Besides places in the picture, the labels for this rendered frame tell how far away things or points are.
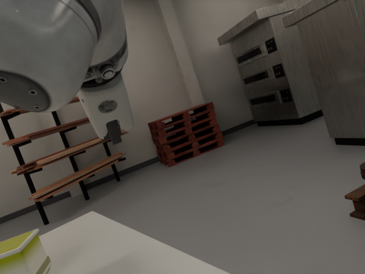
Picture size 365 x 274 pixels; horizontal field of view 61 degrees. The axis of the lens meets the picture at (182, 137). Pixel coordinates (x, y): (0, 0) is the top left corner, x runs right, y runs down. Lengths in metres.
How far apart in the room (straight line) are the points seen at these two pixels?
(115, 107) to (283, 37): 5.98
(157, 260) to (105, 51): 0.27
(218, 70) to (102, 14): 7.72
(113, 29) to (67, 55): 0.09
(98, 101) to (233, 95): 7.72
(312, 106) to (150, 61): 3.67
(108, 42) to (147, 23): 7.43
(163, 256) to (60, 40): 0.31
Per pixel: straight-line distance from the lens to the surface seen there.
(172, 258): 0.42
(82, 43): 0.22
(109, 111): 0.35
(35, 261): 0.53
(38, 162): 5.17
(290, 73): 6.22
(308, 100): 6.38
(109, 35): 0.28
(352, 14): 3.70
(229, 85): 8.01
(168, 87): 7.46
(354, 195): 2.46
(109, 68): 0.30
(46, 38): 0.20
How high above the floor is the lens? 1.15
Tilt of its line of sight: 6 degrees down
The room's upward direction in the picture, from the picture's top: 19 degrees counter-clockwise
